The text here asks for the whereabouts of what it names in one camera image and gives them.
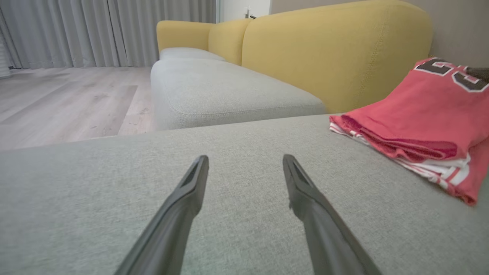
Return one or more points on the narrow yellow sofa backrest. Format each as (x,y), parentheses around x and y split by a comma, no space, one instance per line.
(229,38)

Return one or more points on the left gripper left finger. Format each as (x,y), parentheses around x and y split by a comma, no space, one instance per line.
(168,229)

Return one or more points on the small grey sofa seat cushion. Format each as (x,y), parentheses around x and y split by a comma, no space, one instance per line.
(183,53)

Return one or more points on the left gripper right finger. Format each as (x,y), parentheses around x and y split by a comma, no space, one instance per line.
(324,236)

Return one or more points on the white door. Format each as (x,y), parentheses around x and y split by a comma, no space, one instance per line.
(233,9)

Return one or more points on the large grey sofa seat cushion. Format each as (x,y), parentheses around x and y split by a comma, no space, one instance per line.
(114,191)

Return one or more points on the yellow sofa armrest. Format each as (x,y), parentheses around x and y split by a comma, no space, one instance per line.
(179,34)

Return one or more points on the red and white jersey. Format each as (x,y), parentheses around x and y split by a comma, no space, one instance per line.
(412,114)

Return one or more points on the grey pleated curtain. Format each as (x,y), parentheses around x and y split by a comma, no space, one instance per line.
(95,34)

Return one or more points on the wide yellow sofa backrest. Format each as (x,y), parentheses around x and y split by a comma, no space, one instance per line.
(324,46)

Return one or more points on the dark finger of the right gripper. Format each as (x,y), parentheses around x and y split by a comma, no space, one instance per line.
(480,73)

